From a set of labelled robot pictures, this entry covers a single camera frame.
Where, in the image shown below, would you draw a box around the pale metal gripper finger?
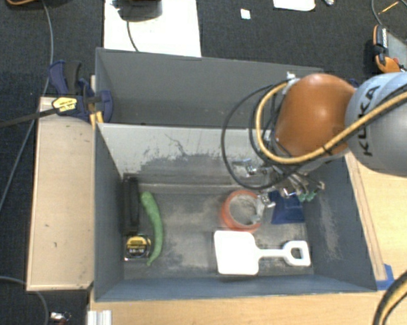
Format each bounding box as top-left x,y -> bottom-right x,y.
251,192 -> 277,226
230,157 -> 258,176

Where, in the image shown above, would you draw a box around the dark blue cloth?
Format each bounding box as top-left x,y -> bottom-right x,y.
269,190 -> 307,227

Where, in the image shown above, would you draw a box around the white toy shovel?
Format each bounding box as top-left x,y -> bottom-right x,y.
212,230 -> 313,279

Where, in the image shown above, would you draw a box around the grey metal bin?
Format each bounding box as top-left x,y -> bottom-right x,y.
86,47 -> 386,312

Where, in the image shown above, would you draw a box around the green toy chili pepper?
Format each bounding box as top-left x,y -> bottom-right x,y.
137,190 -> 166,268

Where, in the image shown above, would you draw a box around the black flat block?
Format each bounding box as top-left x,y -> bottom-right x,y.
121,176 -> 143,238

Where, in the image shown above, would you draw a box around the yellow and black tape measure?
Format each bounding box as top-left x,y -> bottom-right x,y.
123,234 -> 153,263

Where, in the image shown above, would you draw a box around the pale wood board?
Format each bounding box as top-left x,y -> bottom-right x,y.
25,95 -> 102,294

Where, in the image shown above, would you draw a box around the orange tape ring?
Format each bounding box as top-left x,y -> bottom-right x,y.
219,188 -> 265,234

